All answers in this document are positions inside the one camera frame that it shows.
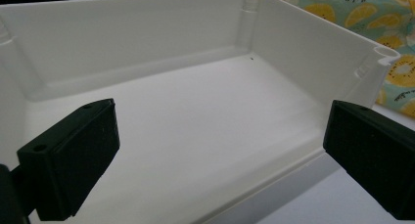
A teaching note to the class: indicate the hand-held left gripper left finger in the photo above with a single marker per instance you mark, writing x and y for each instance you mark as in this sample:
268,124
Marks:
73,162

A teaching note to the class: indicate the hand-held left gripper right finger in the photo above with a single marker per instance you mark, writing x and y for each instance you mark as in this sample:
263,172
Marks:
372,152

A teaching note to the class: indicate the white plastic storage box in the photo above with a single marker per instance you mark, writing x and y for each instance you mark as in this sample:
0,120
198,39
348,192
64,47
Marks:
182,119

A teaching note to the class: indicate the lemon print cloth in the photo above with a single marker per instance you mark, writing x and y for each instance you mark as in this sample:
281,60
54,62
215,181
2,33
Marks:
375,18

